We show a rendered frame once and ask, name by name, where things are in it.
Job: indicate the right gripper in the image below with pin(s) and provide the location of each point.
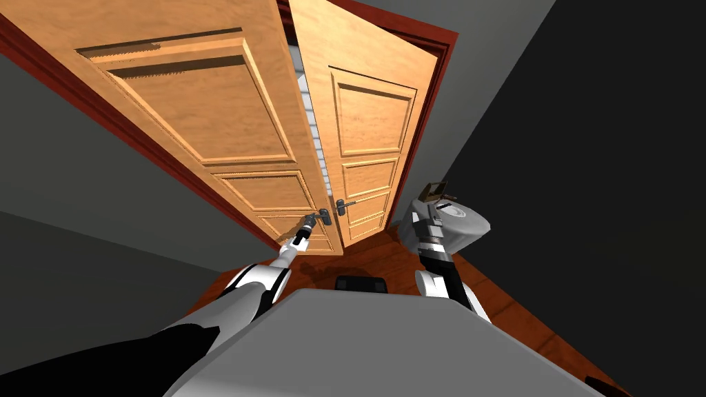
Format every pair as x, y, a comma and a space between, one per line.
432, 192

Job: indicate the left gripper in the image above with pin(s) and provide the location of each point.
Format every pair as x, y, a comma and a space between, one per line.
309, 223

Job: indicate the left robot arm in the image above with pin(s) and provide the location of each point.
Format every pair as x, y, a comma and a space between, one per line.
242, 300

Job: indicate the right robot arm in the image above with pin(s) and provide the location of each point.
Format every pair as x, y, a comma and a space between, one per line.
441, 231

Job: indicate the narrow wooden door leaf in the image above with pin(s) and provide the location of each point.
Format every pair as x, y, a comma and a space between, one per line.
369, 121

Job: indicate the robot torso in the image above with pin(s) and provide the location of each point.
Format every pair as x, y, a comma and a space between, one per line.
386, 347

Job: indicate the wide wooden door leaf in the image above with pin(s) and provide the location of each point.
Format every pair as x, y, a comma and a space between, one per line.
209, 110

